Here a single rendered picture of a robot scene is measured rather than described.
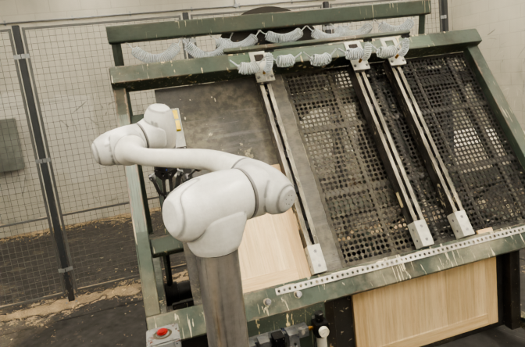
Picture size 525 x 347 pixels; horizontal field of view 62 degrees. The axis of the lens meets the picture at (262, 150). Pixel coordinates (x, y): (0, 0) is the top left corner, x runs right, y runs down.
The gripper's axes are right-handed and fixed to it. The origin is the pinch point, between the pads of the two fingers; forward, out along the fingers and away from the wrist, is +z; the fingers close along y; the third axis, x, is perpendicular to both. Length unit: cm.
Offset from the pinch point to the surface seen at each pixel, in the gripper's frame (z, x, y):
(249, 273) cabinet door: 43, 9, -30
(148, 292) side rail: 39.5, 8.8, 13.5
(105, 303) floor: 222, -139, 54
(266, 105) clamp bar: -5, -56, -59
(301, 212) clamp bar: 29, -7, -62
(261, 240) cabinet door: 35, -2, -40
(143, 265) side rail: 33.6, -1.1, 13.7
